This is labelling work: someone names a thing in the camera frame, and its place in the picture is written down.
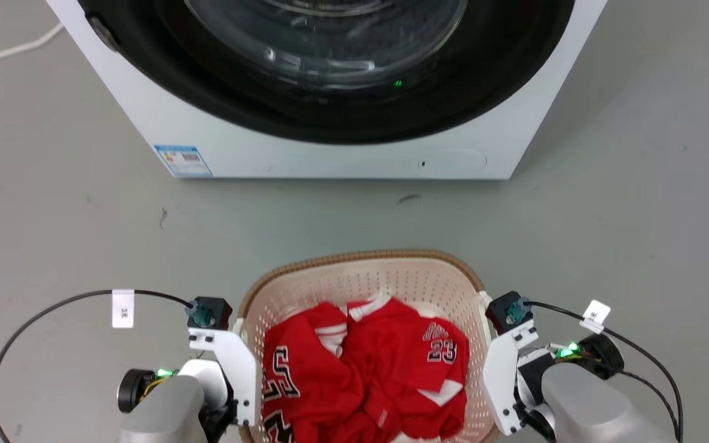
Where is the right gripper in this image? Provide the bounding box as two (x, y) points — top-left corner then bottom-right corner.
(514, 346), (559, 442)

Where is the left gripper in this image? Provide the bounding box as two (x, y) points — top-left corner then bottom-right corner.
(177, 359), (237, 442)

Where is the beige perforated laundry basket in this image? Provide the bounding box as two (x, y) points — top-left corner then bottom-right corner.
(235, 249), (501, 443)

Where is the red number 23 jersey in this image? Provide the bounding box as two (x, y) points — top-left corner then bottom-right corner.
(262, 293), (471, 443)

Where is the blue energy label sticker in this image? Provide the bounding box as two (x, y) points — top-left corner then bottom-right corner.
(154, 145), (213, 178)

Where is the white washer filter cover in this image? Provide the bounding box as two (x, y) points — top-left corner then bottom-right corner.
(391, 148), (488, 177)

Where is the white washing machine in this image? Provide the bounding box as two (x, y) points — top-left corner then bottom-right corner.
(46, 0), (609, 180)

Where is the black round washer door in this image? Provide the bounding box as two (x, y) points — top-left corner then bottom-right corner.
(78, 0), (576, 145)

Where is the white right camera bracket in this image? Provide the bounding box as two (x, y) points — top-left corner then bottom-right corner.
(482, 320), (540, 436)

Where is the white camera bracket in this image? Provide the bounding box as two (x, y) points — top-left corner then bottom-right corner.
(482, 320), (540, 436)
(188, 328), (258, 428)

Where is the white left camera bracket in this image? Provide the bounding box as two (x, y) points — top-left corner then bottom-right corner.
(188, 328), (258, 428)

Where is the white right cable tag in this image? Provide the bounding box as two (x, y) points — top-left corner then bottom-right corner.
(580, 300), (612, 335)

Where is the white cable tag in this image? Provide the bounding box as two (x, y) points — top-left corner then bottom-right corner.
(580, 300), (612, 335)
(111, 289), (135, 329)

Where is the white left cable tag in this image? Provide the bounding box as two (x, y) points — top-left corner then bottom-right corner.
(111, 289), (135, 329)

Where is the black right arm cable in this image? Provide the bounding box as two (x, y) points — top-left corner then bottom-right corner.
(523, 301), (684, 442)

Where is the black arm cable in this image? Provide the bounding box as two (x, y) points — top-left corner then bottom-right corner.
(523, 301), (684, 442)
(0, 289), (195, 443)

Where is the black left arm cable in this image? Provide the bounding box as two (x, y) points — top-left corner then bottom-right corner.
(0, 289), (195, 443)

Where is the white floor cable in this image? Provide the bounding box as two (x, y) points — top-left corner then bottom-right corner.
(0, 23), (65, 79)

